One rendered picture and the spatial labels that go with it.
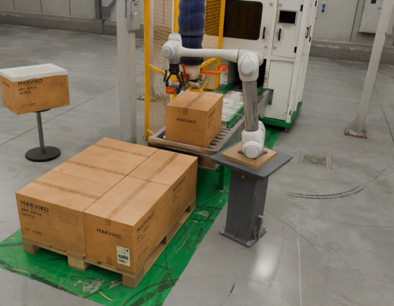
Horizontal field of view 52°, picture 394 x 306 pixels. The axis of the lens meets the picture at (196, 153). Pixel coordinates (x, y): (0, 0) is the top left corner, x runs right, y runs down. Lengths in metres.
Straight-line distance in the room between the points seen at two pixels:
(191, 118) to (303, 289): 1.73
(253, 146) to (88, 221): 1.28
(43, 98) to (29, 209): 1.75
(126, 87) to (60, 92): 0.73
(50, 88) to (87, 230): 2.13
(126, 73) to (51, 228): 2.14
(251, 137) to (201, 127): 0.89
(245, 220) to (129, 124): 2.06
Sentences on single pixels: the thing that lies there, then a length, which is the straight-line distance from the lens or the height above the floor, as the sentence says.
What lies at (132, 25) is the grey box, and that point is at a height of 1.53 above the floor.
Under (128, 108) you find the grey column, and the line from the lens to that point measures 4.78.
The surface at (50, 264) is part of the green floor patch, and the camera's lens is 3.38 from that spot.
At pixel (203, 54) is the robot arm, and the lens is 2.91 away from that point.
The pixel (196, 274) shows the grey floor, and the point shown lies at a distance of 3.19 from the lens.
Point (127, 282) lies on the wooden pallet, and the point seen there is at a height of 0.05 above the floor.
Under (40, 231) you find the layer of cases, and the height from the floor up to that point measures 0.26.
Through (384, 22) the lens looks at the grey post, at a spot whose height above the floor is 1.59.
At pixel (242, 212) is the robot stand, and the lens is 3.41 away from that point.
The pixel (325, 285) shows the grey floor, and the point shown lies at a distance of 3.32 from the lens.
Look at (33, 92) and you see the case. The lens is 4.63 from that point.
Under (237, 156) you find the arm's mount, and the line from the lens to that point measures 3.18.
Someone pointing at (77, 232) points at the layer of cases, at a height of 0.35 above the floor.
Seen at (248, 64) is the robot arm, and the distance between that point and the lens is 2.72.
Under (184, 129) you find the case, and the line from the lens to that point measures 3.77.
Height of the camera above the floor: 2.12
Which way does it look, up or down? 25 degrees down
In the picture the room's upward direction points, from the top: 3 degrees clockwise
